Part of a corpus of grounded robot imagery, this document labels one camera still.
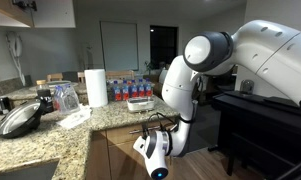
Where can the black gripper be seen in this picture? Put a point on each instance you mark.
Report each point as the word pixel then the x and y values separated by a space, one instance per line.
pixel 145 130

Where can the Fiji water bottle pack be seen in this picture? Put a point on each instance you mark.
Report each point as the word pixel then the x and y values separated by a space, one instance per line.
pixel 122 90

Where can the upper wooden cabinet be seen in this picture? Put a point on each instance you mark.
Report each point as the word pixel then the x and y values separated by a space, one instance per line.
pixel 17 13

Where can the wooden drawer with steel handle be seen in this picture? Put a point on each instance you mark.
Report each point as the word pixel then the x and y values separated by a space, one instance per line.
pixel 132 132

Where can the white wall phone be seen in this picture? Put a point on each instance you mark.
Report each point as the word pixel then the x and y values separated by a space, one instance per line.
pixel 14 43

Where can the wooden cabinet door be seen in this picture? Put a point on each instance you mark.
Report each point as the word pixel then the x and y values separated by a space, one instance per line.
pixel 125 162

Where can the dark jar with tan lid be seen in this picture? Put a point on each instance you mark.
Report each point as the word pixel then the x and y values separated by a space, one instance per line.
pixel 44 92

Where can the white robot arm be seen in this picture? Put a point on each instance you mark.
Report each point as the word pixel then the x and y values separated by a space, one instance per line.
pixel 270 50

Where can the black pot lid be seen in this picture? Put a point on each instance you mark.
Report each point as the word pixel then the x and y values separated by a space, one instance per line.
pixel 22 119

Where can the white plastic container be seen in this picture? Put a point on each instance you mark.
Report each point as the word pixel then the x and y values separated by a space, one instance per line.
pixel 140 104

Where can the white whiteboard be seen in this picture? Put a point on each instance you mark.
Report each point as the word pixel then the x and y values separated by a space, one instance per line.
pixel 120 49

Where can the white paper towel roll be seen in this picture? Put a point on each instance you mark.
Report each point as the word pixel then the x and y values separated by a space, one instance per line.
pixel 96 87

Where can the white paper sheet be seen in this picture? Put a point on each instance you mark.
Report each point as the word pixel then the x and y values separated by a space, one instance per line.
pixel 76 118

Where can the clear plastic bottle bag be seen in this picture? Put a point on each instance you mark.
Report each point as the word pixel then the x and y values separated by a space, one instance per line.
pixel 66 99

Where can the black coffee mug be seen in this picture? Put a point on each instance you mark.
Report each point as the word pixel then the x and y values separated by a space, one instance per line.
pixel 5 106

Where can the black digital piano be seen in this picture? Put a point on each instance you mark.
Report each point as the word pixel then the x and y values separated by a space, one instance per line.
pixel 262 132

